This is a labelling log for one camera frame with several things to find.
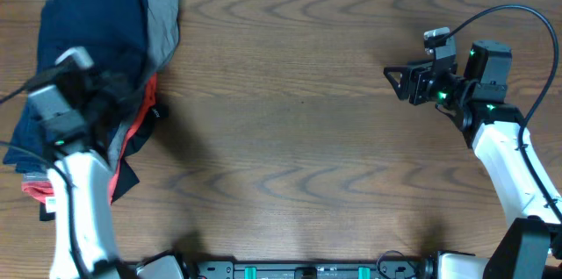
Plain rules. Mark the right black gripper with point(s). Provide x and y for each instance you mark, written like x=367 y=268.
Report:
x=417 y=80

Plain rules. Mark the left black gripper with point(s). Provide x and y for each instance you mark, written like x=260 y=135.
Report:
x=94 y=90

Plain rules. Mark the navy blue shorts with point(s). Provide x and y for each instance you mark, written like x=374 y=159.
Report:
x=114 y=33

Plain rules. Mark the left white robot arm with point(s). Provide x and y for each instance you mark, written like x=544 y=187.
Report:
x=75 y=153

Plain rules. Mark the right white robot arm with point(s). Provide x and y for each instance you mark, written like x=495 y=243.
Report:
x=494 y=131

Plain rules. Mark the folded navy jeans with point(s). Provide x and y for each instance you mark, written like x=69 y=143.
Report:
x=28 y=135

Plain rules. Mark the folded grey garment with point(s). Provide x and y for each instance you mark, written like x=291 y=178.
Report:
x=163 y=38

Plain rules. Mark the folded red garment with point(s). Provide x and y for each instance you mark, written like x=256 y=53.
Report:
x=120 y=35

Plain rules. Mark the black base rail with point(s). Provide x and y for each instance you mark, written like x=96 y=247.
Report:
x=391 y=269

